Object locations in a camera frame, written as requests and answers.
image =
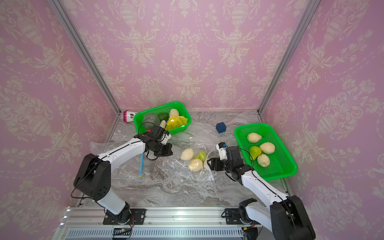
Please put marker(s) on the blue cube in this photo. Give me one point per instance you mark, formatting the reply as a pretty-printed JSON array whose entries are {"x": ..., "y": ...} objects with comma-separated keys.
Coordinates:
[{"x": 221, "y": 127}]

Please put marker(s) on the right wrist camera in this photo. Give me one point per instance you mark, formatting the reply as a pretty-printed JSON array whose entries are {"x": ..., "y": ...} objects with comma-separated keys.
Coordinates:
[{"x": 221, "y": 148}]

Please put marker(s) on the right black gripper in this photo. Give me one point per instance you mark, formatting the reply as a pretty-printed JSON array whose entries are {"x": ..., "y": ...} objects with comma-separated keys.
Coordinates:
[{"x": 216, "y": 163}]

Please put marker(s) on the empty green basket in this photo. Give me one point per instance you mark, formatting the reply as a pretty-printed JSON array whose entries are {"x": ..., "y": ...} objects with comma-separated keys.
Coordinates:
[{"x": 282, "y": 164}]

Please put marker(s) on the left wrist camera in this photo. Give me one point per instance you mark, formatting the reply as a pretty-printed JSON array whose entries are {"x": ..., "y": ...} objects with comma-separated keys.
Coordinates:
[{"x": 166, "y": 136}]

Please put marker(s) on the pink white bottle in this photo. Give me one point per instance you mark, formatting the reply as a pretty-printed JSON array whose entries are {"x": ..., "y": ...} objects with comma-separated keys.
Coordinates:
[{"x": 128, "y": 116}]

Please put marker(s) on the green basket with produce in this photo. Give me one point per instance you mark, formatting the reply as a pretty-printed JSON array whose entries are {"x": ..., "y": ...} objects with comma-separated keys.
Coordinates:
[{"x": 138, "y": 119}]

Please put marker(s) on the clear zip-top bag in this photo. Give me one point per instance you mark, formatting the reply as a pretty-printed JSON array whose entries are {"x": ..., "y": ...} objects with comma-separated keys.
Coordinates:
[
  {"x": 188, "y": 176},
  {"x": 102, "y": 150}
]

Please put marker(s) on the green pear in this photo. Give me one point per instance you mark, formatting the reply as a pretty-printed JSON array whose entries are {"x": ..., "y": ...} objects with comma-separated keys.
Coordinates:
[{"x": 255, "y": 152}]

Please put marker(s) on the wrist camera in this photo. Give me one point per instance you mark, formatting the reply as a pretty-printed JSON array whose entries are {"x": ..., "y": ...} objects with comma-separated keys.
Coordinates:
[
  {"x": 221, "y": 148},
  {"x": 166, "y": 136}
]

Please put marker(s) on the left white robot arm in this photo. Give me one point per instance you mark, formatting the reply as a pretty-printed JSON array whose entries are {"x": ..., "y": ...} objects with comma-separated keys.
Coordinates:
[{"x": 94, "y": 175}]

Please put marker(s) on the dark green melon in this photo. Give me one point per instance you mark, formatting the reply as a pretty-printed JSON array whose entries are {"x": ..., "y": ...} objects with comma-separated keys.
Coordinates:
[{"x": 151, "y": 120}]

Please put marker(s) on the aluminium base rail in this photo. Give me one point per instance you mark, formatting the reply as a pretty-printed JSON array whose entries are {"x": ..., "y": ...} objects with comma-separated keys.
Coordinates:
[{"x": 184, "y": 223}]

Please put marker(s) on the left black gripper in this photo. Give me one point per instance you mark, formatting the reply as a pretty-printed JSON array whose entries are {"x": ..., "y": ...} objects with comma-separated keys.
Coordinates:
[{"x": 168, "y": 152}]

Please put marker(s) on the cream pear from bag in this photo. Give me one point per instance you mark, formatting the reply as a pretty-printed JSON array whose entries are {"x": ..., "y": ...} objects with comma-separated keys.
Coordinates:
[{"x": 268, "y": 148}]

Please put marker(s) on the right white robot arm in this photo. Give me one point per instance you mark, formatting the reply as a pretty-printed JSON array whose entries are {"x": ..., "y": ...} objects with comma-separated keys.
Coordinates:
[{"x": 264, "y": 192}]

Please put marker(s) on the yellow-green lettuce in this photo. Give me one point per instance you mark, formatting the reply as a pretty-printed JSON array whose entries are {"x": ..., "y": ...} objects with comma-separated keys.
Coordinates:
[{"x": 176, "y": 122}]

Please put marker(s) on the pale cucumber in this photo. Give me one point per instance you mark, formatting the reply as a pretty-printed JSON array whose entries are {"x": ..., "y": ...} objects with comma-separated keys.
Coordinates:
[{"x": 163, "y": 124}]

